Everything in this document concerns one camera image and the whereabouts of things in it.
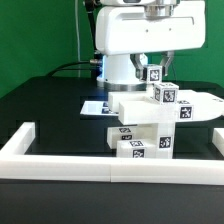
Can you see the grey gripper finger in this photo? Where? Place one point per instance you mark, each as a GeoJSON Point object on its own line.
{"type": "Point", "coordinates": [167, 58]}
{"type": "Point", "coordinates": [139, 61]}

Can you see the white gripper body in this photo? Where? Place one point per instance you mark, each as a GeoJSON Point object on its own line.
{"type": "Point", "coordinates": [127, 27]}

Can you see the white tagged cube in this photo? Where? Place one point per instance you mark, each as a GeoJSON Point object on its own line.
{"type": "Point", "coordinates": [152, 73]}
{"type": "Point", "coordinates": [165, 92]}

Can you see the white chair back frame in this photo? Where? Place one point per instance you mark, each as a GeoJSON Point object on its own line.
{"type": "Point", "coordinates": [138, 107]}

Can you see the white chair seat part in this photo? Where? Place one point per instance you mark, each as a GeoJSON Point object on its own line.
{"type": "Point", "coordinates": [158, 139]}

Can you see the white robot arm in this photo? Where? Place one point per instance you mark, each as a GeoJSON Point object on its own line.
{"type": "Point", "coordinates": [117, 71]}

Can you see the white sheet with tags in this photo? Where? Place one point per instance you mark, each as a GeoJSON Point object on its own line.
{"type": "Point", "coordinates": [96, 108]}

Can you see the white U-shaped fence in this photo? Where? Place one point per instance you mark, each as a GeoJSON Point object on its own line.
{"type": "Point", "coordinates": [15, 163]}

